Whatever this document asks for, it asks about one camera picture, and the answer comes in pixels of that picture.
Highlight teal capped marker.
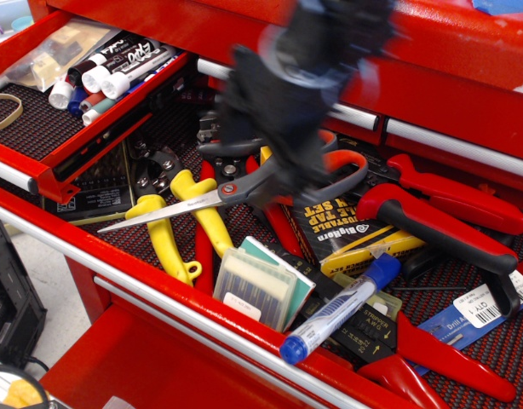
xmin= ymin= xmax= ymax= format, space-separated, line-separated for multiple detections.
xmin=82 ymin=98 xmax=117 ymax=126

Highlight black drill bit index box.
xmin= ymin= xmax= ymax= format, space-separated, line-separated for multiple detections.
xmin=42 ymin=142 xmax=135 ymax=225

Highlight yellow handled tin snips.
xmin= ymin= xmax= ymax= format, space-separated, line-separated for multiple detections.
xmin=124 ymin=134 xmax=236 ymax=287

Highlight black electronic box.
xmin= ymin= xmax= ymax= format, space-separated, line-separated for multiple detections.
xmin=0 ymin=221 xmax=47 ymax=369

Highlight small open red drawer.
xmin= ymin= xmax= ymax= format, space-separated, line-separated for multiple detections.
xmin=0 ymin=10 xmax=198 ymax=205

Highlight red tool chest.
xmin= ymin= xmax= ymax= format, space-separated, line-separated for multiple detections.
xmin=0 ymin=1 xmax=523 ymax=408

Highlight red handled wire stripper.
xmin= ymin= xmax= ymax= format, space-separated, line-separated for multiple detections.
xmin=193 ymin=155 xmax=305 ymax=295

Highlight red black crimping tool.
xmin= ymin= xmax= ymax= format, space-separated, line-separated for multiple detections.
xmin=329 ymin=144 xmax=523 ymax=319

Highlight red threadlocker tube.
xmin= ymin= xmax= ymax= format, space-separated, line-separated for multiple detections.
xmin=178 ymin=88 xmax=220 ymax=105

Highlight green white card pack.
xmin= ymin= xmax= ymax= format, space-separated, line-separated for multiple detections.
xmin=239 ymin=236 xmax=316 ymax=331

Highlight white marker left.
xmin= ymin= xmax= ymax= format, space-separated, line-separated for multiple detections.
xmin=48 ymin=80 xmax=75 ymax=110

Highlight red grey scissors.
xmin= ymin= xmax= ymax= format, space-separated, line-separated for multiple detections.
xmin=99 ymin=142 xmax=369 ymax=233

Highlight tan rubber band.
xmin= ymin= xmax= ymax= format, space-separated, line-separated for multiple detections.
xmin=0 ymin=93 xmax=25 ymax=133

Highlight grey automatic wire stripper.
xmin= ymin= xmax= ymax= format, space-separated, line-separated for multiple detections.
xmin=197 ymin=110 xmax=264 ymax=157

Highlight clear plastic bag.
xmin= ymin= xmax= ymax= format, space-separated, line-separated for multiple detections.
xmin=3 ymin=18 xmax=119 ymax=92

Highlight red handled stripper pliers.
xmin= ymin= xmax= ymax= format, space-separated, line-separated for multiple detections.
xmin=261 ymin=242 xmax=518 ymax=409

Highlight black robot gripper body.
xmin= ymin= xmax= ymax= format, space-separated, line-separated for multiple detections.
xmin=219 ymin=46 xmax=342 ymax=197

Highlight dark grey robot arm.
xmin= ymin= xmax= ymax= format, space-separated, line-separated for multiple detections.
xmin=220 ymin=1 xmax=395 ymax=201

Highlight blue drill bit package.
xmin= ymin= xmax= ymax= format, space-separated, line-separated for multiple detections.
xmin=418 ymin=262 xmax=523 ymax=350

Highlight clear plastic bit case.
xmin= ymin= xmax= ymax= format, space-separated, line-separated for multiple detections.
xmin=213 ymin=248 xmax=296 ymax=331

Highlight blue capped white marker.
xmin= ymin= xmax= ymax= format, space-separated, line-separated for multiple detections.
xmin=279 ymin=253 xmax=401 ymax=365

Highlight yellow black tap set box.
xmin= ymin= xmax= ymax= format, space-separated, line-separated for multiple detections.
xmin=260 ymin=140 xmax=427 ymax=278

